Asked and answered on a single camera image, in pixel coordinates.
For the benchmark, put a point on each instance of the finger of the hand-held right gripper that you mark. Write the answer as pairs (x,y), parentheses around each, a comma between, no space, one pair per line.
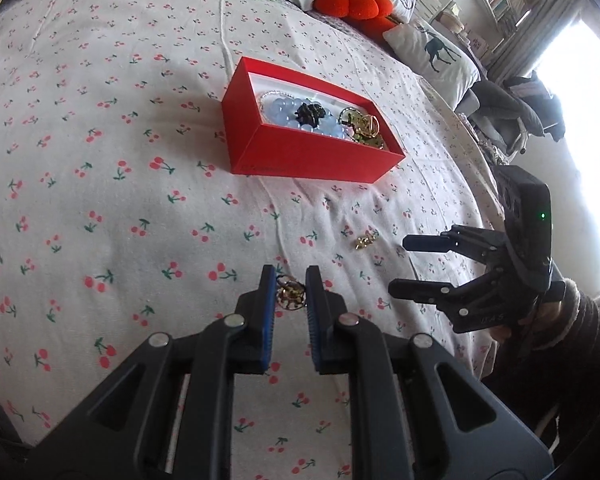
(430,243)
(420,290)

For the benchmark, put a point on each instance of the grey clothes pile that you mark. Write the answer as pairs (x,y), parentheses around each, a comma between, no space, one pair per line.
(510,110)

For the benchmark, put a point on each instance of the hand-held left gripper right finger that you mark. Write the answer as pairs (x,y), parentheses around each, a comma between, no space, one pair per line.
(314,320)

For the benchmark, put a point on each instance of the white deer print pillow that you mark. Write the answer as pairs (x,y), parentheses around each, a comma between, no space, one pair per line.
(435,57)

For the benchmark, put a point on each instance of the red cardboard box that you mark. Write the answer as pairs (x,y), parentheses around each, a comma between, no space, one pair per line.
(305,155)

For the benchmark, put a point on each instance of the small gold earring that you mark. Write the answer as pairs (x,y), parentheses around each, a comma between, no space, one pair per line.
(364,242)

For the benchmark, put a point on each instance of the person's right forearm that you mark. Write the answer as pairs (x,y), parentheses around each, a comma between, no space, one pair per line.
(580,355)

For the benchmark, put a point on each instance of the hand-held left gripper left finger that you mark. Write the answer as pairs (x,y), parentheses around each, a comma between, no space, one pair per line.
(267,320)

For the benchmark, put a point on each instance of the green bead strand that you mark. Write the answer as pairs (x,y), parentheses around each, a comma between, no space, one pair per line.
(362,136)

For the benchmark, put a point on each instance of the gold openwork knot earring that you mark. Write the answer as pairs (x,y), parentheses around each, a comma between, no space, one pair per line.
(290,294)

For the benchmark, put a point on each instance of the orange pumpkin plush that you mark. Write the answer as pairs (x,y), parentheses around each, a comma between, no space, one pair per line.
(352,7)

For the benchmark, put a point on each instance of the person's right hand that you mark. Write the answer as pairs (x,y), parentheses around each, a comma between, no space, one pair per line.
(547,316)

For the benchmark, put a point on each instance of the black hair claw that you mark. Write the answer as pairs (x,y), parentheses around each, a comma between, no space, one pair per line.
(309,112)

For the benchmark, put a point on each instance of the bright window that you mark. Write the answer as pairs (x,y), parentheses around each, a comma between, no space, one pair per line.
(585,135)

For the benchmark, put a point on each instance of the grey curtain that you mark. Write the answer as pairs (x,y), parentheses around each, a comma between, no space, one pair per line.
(540,25)

